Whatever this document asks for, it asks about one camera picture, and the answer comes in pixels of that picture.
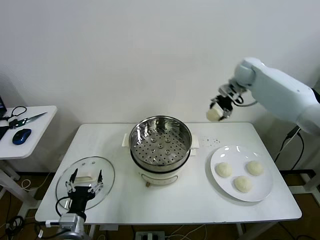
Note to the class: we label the white box with window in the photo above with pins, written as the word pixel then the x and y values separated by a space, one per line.
pixel 150 236

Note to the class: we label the white main table underframe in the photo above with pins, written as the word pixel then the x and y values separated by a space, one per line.
pixel 109 228

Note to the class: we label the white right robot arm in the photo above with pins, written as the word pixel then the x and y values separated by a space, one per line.
pixel 275 87

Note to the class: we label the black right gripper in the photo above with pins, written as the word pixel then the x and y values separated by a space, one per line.
pixel 225 102

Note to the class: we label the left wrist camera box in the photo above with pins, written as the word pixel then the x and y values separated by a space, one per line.
pixel 68 220

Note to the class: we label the dark box on shelf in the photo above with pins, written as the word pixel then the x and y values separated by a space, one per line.
pixel 2 105

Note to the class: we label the round glass pot lid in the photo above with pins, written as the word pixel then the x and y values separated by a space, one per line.
pixel 65 180

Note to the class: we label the large white plate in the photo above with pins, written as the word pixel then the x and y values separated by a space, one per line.
pixel 250 155

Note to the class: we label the blue computer mouse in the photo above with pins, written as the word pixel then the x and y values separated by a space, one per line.
pixel 22 136

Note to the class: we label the white electric cooking pot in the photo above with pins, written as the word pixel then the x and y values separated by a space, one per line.
pixel 160 178

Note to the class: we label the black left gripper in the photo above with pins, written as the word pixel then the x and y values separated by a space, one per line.
pixel 80 193

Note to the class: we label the white side table with mouse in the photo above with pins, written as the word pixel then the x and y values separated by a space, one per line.
pixel 37 135

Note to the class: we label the stainless steel steamer basket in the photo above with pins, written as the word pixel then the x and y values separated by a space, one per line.
pixel 160 147

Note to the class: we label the white steamed baozi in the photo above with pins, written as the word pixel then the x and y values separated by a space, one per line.
pixel 255 168
pixel 213 115
pixel 242 184
pixel 223 170

